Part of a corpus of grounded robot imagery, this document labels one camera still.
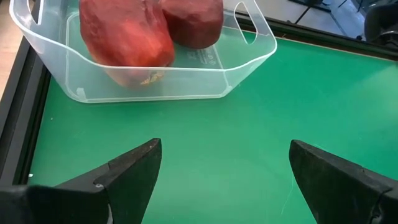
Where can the black stand with flat base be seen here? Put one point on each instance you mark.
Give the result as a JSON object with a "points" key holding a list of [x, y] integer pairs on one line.
{"points": [[320, 4]]}

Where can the small dark red apple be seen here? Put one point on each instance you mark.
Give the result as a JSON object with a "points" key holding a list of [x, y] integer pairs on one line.
{"points": [[192, 21]]}

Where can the large red apple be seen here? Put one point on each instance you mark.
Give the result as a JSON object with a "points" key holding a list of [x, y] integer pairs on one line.
{"points": [[124, 34]]}

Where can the black table frame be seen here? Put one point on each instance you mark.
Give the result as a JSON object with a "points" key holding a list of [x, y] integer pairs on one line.
{"points": [[15, 124]]}

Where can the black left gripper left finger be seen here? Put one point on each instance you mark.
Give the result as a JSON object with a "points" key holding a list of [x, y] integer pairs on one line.
{"points": [[77, 205]]}

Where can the black tripod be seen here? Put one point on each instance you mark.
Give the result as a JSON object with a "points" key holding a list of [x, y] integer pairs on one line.
{"points": [[303, 15]]}

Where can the clear plastic basket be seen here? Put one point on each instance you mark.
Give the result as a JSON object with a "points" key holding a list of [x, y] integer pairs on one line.
{"points": [[202, 81]]}

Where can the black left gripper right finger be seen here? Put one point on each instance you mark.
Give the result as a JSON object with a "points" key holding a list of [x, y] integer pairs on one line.
{"points": [[342, 196]]}

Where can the black chair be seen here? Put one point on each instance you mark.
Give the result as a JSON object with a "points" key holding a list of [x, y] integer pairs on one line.
{"points": [[382, 21]]}

